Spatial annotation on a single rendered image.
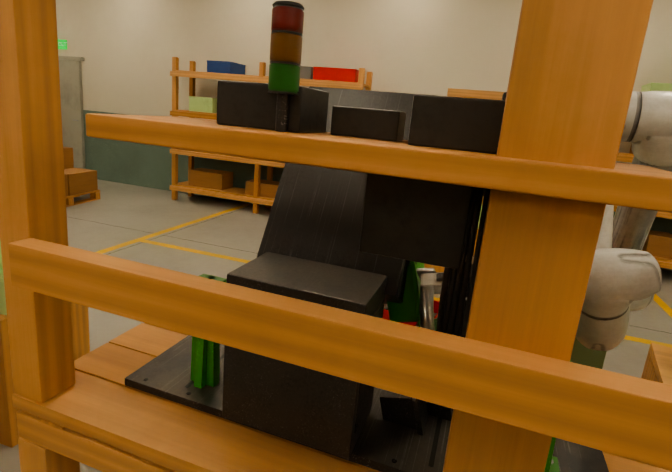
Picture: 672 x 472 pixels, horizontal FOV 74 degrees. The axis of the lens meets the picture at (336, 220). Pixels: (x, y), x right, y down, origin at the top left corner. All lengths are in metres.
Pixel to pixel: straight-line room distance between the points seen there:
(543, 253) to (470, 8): 6.21
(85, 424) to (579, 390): 0.97
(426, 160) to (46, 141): 0.80
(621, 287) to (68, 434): 1.20
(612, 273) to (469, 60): 5.81
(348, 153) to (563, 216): 0.29
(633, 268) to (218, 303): 0.75
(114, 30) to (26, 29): 8.05
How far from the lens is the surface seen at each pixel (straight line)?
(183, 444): 1.09
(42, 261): 1.02
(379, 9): 6.95
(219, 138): 0.72
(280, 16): 0.75
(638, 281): 1.00
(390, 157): 0.61
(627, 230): 1.60
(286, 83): 0.74
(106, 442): 1.18
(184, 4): 8.31
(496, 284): 0.67
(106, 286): 0.92
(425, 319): 1.00
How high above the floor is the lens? 1.58
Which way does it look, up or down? 13 degrees down
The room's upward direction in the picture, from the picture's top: 5 degrees clockwise
